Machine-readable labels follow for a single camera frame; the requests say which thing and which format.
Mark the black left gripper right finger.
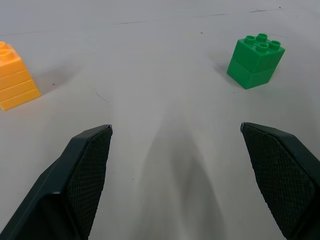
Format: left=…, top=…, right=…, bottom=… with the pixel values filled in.
left=240, top=121, right=320, bottom=240

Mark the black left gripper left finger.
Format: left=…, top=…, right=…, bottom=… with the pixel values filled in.
left=0, top=124, right=114, bottom=240

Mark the green toy brick stack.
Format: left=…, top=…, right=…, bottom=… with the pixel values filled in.
left=226, top=32, right=286, bottom=90

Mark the orange toy brick stack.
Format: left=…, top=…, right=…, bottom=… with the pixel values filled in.
left=0, top=41, right=42, bottom=112

